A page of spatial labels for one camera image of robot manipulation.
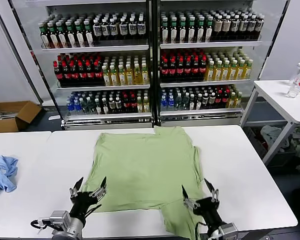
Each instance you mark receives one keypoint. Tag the beverage display cabinet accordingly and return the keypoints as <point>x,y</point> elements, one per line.
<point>95,48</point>
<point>210,44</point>

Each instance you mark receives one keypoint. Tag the white paper scrap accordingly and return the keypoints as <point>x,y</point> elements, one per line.
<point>54,117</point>

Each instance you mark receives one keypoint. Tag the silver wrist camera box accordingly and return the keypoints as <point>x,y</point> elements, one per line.
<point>60,218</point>
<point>227,230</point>

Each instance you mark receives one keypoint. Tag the pale grey cloth heap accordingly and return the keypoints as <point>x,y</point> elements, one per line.
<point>272,135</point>

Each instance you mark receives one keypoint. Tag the white-label clear bottle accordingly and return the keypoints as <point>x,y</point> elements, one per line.
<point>192,101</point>
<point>104,106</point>
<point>198,101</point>
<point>97,107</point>

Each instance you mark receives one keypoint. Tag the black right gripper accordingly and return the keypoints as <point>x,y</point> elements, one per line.
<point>208,210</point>

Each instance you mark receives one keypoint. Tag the white-cap blue-label dark bottle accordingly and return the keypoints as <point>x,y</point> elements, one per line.
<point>105,30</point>
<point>97,30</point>
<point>114,29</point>
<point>123,29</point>
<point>235,25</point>
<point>132,28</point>
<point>243,25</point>
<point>259,24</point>
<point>141,28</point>
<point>251,24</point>

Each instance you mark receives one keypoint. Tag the white side table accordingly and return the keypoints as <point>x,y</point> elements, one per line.
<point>277,100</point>

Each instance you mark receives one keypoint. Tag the light green polo shirt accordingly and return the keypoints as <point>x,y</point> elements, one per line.
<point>145,170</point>

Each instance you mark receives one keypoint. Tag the blue water bottle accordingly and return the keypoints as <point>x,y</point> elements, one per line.
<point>70,106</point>
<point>163,102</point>
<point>170,102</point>
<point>77,105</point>

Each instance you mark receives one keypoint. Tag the dark white-label drink bottle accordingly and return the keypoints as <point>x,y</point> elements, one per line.
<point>118,106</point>
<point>211,100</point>
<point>111,106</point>
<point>205,100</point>

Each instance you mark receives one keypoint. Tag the crumpled light blue shirt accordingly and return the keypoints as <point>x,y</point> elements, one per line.
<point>2,172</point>

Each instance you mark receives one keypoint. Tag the open cardboard box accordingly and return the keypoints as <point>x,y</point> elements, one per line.
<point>25,112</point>

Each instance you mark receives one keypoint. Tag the small yellow drink bottle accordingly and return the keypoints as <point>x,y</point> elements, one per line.
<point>139,105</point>
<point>231,100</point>
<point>238,99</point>
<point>146,104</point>

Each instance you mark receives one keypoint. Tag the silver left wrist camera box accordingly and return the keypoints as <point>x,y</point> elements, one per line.
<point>60,218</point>

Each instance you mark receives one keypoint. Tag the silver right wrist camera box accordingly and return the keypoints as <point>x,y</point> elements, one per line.
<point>227,230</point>

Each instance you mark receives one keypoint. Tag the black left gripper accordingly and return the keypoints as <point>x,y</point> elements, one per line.
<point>81,205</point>

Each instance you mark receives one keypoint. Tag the silver metal rods bundle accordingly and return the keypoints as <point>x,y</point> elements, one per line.
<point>5,114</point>

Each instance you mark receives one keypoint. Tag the red-cap cola bottle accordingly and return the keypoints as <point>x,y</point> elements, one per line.
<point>195,67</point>
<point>74,71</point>
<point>125,105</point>
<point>132,104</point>
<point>98,70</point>
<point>172,68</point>
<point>225,99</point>
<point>164,68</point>
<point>180,68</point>
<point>66,72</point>
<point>58,72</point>
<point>187,68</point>
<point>218,99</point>
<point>82,71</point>
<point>90,71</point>
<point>203,67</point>

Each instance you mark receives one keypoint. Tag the beige-label dark bottle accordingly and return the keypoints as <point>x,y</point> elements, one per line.
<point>226,25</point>
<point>218,26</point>

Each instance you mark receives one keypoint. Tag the green-cap dark tea bottle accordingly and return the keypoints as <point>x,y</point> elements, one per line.
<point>45,37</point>
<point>165,31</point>
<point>182,31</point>
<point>173,31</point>
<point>80,35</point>
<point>53,37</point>
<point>191,31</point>
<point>200,31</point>
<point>62,36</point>
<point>89,35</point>
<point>71,36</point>
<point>209,30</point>

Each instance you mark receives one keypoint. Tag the yellow green-cap tea bottle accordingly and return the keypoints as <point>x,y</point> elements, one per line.
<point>121,75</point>
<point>137,74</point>
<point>233,70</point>
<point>210,71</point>
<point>225,70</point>
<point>113,75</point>
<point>217,71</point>
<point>240,69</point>
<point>106,76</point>
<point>129,75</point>
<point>248,69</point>
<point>145,74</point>

